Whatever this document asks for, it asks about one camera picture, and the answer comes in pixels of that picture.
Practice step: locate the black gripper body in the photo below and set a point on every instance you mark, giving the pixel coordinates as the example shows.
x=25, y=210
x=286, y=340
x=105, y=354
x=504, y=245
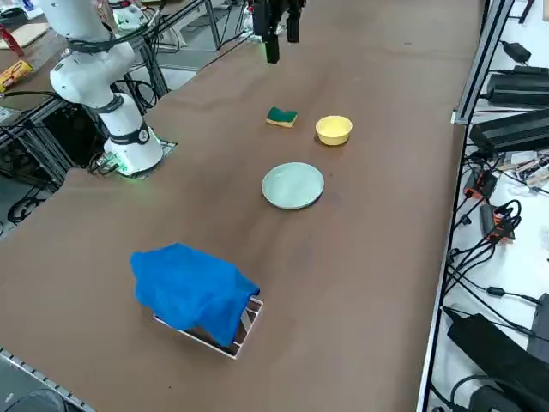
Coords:
x=266, y=6

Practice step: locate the green and yellow sponge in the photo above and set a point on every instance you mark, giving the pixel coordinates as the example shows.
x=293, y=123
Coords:
x=281, y=115

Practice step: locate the pale green plate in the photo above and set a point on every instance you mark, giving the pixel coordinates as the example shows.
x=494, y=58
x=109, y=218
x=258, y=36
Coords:
x=293, y=185

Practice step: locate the small yellow bowl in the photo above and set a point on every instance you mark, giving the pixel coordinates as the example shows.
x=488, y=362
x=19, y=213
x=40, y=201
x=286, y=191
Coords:
x=334, y=129

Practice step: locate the small black adapter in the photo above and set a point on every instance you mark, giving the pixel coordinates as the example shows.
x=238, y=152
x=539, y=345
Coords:
x=517, y=50

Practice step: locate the black power supply box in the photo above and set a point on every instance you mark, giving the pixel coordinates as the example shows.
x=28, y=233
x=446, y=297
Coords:
x=519, y=88

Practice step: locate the long black power brick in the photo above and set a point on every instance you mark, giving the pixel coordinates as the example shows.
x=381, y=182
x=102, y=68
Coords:
x=514, y=129

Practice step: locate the black orange device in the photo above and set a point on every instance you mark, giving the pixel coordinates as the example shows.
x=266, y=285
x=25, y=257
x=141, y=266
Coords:
x=489, y=219
x=482, y=182

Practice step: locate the yellow snack packet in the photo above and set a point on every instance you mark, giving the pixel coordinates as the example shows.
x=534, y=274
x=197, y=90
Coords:
x=15, y=74

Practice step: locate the blue cloth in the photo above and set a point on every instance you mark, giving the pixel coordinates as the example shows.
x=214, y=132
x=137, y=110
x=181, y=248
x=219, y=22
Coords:
x=188, y=292

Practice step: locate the small circuit boards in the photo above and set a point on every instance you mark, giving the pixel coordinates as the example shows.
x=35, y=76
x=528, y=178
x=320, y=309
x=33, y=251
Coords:
x=532, y=167

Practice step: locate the aluminium profile post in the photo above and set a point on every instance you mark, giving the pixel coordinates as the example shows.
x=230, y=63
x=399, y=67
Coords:
x=480, y=64

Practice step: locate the white metal frame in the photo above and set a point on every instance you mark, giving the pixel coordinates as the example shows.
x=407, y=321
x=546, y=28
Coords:
x=234, y=354

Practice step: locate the grey aluminium rail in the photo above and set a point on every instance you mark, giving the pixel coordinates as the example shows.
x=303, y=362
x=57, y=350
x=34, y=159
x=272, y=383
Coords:
x=43, y=376

